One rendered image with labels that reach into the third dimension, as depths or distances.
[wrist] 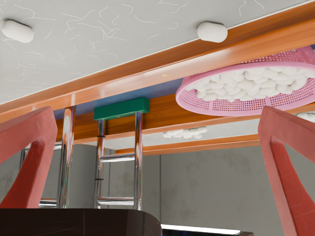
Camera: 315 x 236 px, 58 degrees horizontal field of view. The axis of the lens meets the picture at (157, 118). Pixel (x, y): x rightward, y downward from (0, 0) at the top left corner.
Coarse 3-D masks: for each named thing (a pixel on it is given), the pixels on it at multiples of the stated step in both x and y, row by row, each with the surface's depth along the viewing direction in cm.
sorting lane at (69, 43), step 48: (0, 0) 30; (48, 0) 30; (96, 0) 30; (144, 0) 30; (192, 0) 30; (240, 0) 30; (288, 0) 30; (0, 48) 40; (48, 48) 40; (96, 48) 40; (144, 48) 40; (0, 96) 61
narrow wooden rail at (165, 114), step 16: (160, 112) 79; (176, 112) 76; (192, 112) 74; (288, 112) 63; (80, 128) 98; (96, 128) 93; (112, 128) 89; (128, 128) 85; (144, 128) 82; (160, 128) 79; (176, 128) 79
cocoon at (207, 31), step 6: (204, 24) 33; (210, 24) 33; (216, 24) 34; (198, 30) 34; (204, 30) 33; (210, 30) 33; (216, 30) 33; (222, 30) 33; (198, 36) 34; (204, 36) 33; (210, 36) 33; (216, 36) 34; (222, 36) 34
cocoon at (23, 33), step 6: (6, 24) 33; (12, 24) 33; (18, 24) 34; (6, 30) 33; (12, 30) 33; (18, 30) 33; (24, 30) 34; (30, 30) 34; (12, 36) 33; (18, 36) 34; (24, 36) 34; (30, 36) 34; (24, 42) 35
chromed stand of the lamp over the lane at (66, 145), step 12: (72, 108) 61; (72, 120) 60; (72, 132) 60; (60, 144) 59; (72, 144) 59; (24, 156) 66; (60, 156) 58; (60, 168) 57; (60, 180) 57; (60, 192) 56; (48, 204) 58; (60, 204) 56
